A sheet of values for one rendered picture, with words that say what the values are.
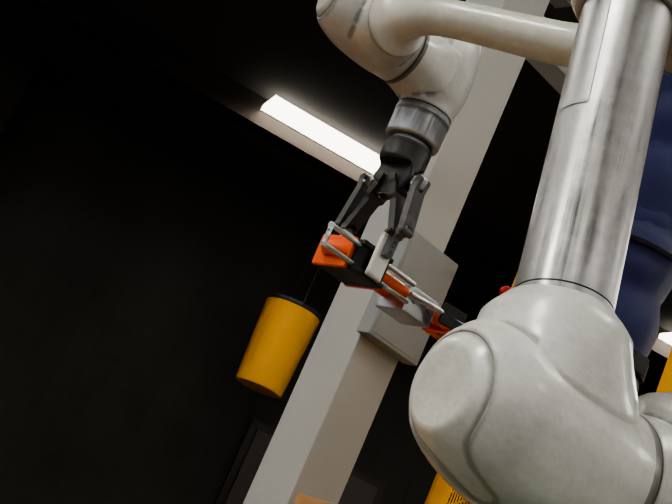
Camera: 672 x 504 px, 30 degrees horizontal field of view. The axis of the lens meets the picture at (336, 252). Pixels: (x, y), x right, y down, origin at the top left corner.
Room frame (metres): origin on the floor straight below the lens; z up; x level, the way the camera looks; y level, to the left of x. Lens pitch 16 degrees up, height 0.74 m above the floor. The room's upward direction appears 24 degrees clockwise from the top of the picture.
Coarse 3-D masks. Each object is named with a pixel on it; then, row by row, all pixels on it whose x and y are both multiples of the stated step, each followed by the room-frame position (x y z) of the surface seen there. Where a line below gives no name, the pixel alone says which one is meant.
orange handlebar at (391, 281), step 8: (328, 240) 1.79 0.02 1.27; (336, 248) 1.77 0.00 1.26; (344, 248) 1.77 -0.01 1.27; (384, 280) 1.82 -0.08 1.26; (392, 280) 1.83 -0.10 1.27; (392, 288) 1.84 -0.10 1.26; (400, 288) 1.84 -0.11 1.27; (408, 288) 1.86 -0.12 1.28; (432, 320) 1.91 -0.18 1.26; (424, 328) 1.97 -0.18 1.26; (432, 328) 1.97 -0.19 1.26; (440, 328) 1.97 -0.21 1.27; (448, 328) 1.93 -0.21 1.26; (432, 336) 1.99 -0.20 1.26; (440, 336) 1.96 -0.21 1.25
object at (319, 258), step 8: (336, 240) 1.80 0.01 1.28; (344, 240) 1.78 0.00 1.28; (320, 248) 1.82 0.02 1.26; (352, 248) 1.77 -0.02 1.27; (320, 256) 1.81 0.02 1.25; (328, 256) 1.80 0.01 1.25; (336, 256) 1.78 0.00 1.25; (352, 256) 1.77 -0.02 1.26; (320, 264) 1.81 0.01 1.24; (328, 264) 1.79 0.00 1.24; (336, 264) 1.78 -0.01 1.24; (344, 264) 1.77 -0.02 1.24; (328, 272) 1.84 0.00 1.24; (336, 272) 1.82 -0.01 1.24; (344, 272) 1.80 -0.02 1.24; (352, 272) 1.78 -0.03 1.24; (344, 280) 1.84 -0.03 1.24; (352, 280) 1.82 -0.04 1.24; (360, 280) 1.80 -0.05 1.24; (368, 288) 1.83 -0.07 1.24
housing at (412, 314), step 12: (384, 300) 1.89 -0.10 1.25; (396, 300) 1.87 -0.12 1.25; (432, 300) 1.89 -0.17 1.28; (384, 312) 1.92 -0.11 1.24; (396, 312) 1.89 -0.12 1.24; (408, 312) 1.87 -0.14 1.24; (420, 312) 1.88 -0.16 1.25; (432, 312) 1.90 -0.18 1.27; (408, 324) 1.93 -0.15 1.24; (420, 324) 1.90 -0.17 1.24
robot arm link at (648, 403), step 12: (648, 396) 1.21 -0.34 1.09; (660, 396) 1.20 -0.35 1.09; (648, 408) 1.19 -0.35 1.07; (660, 408) 1.19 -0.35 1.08; (648, 420) 1.16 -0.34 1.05; (660, 420) 1.17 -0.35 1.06; (660, 432) 1.15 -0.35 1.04; (660, 444) 1.14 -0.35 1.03; (660, 480) 1.12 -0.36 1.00; (660, 492) 1.12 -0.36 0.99
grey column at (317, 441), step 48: (480, 0) 3.18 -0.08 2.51; (528, 0) 3.16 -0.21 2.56; (480, 96) 3.14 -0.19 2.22; (480, 144) 3.19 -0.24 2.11; (432, 192) 3.13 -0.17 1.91; (432, 240) 3.17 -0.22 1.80; (336, 336) 3.17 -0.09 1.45; (336, 384) 3.11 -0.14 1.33; (384, 384) 3.20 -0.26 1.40; (288, 432) 3.19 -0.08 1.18; (336, 432) 3.14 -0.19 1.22; (288, 480) 3.13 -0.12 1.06; (336, 480) 3.18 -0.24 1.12
